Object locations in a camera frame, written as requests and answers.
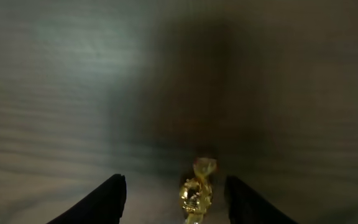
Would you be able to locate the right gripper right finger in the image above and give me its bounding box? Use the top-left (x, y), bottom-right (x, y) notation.
top-left (223, 175), bottom-right (300, 224)

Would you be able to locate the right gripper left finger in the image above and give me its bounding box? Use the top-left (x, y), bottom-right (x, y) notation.
top-left (46, 173), bottom-right (127, 224)

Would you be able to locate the gold candy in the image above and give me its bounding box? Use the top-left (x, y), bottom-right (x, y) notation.
top-left (178, 156), bottom-right (219, 224)

